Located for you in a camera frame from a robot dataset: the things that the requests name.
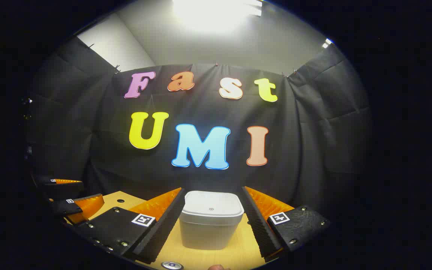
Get wooden desktop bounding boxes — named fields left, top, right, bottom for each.
left=64, top=190, right=280, bottom=270

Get white desktop garbage bin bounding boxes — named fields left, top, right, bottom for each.
left=179, top=190, right=245, bottom=251

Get large ceiling light panel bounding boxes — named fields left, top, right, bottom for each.
left=173, top=0, right=263, bottom=32

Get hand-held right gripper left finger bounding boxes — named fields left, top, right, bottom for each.
left=75, top=187, right=186, bottom=265

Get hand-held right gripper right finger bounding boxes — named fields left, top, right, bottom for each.
left=240, top=186, right=331, bottom=263

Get black backdrop cloth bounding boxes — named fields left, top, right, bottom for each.
left=25, top=36, right=374, bottom=225

